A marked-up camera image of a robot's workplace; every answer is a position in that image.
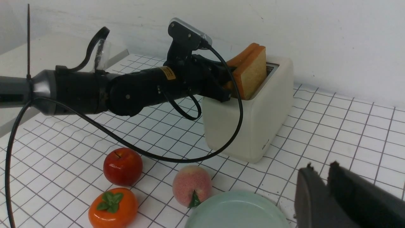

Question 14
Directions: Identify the white grid tablecloth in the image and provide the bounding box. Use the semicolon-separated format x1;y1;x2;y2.
10;84;405;228

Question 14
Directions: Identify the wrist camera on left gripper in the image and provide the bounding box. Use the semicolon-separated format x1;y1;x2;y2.
167;17;212;62

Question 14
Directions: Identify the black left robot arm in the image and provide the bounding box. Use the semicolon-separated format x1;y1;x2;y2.
0;54;231;117

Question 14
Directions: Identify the cream white toaster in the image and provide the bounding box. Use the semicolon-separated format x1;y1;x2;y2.
201;56;294;163

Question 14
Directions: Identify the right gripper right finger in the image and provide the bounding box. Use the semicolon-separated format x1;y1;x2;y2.
328;161;405;228

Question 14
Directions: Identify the red apple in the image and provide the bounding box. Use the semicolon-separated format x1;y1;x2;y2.
103;148;143;187

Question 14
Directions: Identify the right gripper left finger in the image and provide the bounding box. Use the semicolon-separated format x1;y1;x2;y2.
295;163;360;228

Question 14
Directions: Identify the light green plate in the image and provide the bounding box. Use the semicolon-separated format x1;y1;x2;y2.
184;191;290;228

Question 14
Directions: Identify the black camera cable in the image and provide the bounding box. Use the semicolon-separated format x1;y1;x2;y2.
4;46;244;228

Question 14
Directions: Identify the toast slice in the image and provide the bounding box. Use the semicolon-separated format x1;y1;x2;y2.
232;46;267;101
224;43;260;90

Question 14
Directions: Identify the pink peach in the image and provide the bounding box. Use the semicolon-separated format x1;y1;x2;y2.
172;165;212;208

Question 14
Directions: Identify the orange persimmon with green leaf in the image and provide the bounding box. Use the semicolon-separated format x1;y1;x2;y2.
88;187;139;228

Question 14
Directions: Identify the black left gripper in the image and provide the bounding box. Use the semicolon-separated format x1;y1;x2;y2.
167;52;232;102

